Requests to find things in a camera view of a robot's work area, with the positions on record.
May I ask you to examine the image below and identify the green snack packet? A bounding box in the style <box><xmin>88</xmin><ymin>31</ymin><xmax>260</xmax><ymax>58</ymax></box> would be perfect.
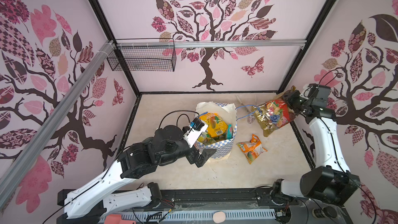
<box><xmin>197</xmin><ymin>132</ymin><xmax>226</xmax><ymax>145</ymax></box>

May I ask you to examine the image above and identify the red gold fruit snack bag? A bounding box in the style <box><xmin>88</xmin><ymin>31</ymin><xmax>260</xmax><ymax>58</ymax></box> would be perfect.
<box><xmin>251</xmin><ymin>93</ymin><xmax>296</xmax><ymax>137</ymax></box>

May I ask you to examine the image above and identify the yellow snack packet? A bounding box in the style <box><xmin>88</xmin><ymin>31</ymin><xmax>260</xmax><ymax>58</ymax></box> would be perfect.
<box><xmin>200</xmin><ymin>113</ymin><xmax>228</xmax><ymax>138</ymax></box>

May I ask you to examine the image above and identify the orange snack packet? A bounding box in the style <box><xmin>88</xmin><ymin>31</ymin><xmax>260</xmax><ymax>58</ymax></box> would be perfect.
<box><xmin>237</xmin><ymin>134</ymin><xmax>268</xmax><ymax>164</ymax></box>

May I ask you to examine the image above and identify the blue checkered paper bag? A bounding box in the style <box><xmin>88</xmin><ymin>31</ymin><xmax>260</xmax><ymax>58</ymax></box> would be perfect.
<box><xmin>195</xmin><ymin>102</ymin><xmax>237</xmax><ymax>162</ymax></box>

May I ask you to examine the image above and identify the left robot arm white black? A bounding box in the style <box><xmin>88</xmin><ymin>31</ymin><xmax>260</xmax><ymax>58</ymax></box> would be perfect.
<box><xmin>57</xmin><ymin>114</ymin><xmax>216</xmax><ymax>224</ymax></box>

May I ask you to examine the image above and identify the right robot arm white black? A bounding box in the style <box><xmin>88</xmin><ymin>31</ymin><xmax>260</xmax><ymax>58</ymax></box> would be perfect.
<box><xmin>270</xmin><ymin>84</ymin><xmax>362</xmax><ymax>206</ymax></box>

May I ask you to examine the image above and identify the teal item in bag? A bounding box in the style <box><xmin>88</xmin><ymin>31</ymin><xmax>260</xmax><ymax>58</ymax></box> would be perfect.
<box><xmin>226</xmin><ymin>124</ymin><xmax>233</xmax><ymax>140</ymax></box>

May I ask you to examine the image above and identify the round beige sticker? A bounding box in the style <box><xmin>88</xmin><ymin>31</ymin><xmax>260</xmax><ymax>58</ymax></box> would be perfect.
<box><xmin>212</xmin><ymin>211</ymin><xmax>226</xmax><ymax>224</ymax></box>

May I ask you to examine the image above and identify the red object at bottom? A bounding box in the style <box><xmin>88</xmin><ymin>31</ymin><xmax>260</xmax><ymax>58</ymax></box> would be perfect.
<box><xmin>104</xmin><ymin>214</ymin><xmax>136</xmax><ymax>224</ymax></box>

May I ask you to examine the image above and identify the black round knob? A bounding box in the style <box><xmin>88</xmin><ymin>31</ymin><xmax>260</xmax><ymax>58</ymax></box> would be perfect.
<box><xmin>312</xmin><ymin>206</ymin><xmax>337</xmax><ymax>219</ymax></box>

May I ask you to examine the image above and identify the aluminium crossbar back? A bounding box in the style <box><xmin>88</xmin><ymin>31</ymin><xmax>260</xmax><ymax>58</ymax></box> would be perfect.
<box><xmin>114</xmin><ymin>39</ymin><xmax>307</xmax><ymax>48</ymax></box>

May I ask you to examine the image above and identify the aluminium crossbar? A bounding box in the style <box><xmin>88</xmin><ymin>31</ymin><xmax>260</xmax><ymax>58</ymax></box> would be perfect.
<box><xmin>1</xmin><ymin>40</ymin><xmax>114</xmax><ymax>207</ymax></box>
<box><xmin>114</xmin><ymin>39</ymin><xmax>307</xmax><ymax>48</ymax></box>

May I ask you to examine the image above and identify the aluminium crossbar left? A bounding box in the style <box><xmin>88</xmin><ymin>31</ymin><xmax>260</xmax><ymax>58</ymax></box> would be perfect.
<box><xmin>1</xmin><ymin>40</ymin><xmax>114</xmax><ymax>207</ymax></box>

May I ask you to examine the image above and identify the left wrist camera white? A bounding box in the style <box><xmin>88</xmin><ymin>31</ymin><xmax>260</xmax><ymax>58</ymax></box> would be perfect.
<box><xmin>183</xmin><ymin>118</ymin><xmax>208</xmax><ymax>148</ymax></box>

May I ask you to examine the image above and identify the white slotted cable duct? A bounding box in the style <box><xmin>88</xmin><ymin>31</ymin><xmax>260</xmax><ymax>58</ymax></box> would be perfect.
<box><xmin>121</xmin><ymin>209</ymin><xmax>276</xmax><ymax>224</ymax></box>

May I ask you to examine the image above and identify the black wire mesh basket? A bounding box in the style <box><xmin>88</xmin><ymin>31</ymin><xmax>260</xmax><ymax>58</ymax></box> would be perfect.
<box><xmin>107</xmin><ymin>37</ymin><xmax>177</xmax><ymax>72</ymax></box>

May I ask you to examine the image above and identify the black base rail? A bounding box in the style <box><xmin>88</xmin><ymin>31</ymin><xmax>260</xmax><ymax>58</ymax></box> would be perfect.
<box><xmin>57</xmin><ymin>188</ymin><xmax>352</xmax><ymax>224</ymax></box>

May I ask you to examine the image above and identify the black metal frame post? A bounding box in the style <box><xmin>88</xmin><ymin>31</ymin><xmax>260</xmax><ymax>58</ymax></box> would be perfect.
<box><xmin>88</xmin><ymin>0</ymin><xmax>141</xmax><ymax>97</ymax></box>

